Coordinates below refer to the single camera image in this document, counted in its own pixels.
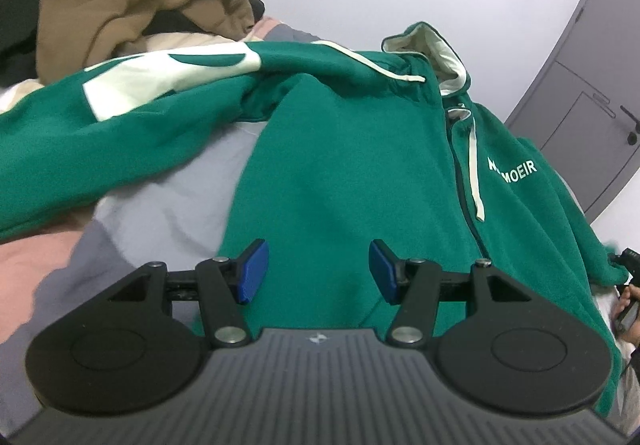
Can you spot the black door lock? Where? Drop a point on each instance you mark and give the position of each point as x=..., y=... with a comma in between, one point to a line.
x=634, y=137

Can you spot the person's right hand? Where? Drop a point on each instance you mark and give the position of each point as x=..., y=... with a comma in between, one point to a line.
x=635, y=292

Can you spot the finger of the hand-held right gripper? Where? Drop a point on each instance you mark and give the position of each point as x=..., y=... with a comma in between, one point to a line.
x=630, y=261

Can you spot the grey door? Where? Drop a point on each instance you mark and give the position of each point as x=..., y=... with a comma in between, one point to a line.
x=575, y=125

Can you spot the black garment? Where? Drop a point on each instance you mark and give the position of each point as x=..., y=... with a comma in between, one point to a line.
x=15, y=15

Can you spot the brown garment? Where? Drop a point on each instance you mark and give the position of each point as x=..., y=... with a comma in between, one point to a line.
x=100, y=0

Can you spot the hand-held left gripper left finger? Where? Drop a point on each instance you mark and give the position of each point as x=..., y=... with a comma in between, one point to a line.
x=252, y=272

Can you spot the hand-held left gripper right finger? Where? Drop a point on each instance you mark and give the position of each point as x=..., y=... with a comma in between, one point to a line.
x=382, y=270

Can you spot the green zip hoodie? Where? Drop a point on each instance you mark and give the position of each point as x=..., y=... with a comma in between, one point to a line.
x=165, y=205

